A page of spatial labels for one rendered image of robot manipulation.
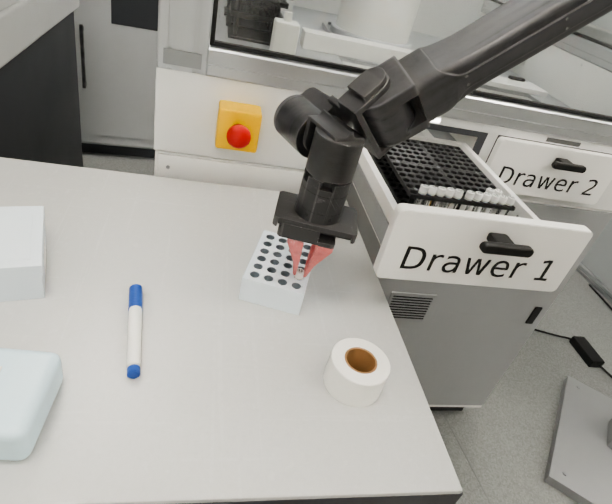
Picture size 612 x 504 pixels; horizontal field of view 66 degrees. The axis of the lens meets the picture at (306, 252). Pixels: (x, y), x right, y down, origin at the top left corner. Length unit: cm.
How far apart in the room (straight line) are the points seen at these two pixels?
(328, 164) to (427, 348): 90
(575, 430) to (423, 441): 133
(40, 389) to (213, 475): 17
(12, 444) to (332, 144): 40
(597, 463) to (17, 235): 167
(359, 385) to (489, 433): 121
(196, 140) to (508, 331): 96
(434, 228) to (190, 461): 39
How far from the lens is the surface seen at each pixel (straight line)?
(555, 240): 73
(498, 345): 145
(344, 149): 52
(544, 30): 58
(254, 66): 84
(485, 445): 168
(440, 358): 140
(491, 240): 66
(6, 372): 52
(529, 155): 105
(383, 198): 70
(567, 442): 182
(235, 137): 80
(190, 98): 86
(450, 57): 55
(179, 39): 84
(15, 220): 69
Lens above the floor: 119
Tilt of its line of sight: 35 degrees down
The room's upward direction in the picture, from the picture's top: 15 degrees clockwise
